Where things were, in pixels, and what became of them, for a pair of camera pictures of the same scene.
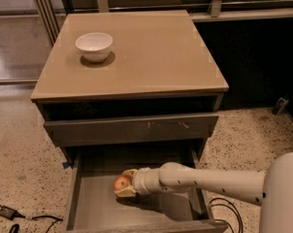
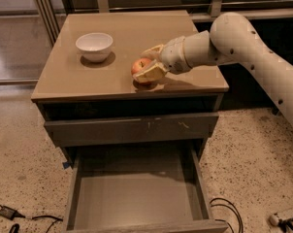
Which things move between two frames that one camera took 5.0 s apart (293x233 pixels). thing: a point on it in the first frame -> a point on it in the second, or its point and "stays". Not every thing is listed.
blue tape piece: x=65 y=164 stays
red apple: x=121 y=183 -> x=139 y=64
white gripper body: x=141 y=181 -> x=173 y=54
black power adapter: x=9 y=213 stays
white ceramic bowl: x=94 y=46 stays
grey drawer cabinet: x=122 y=90 stays
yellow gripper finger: x=130 y=172 -> x=153 y=52
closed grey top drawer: x=131 y=129 stays
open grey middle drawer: x=95 y=207 stays
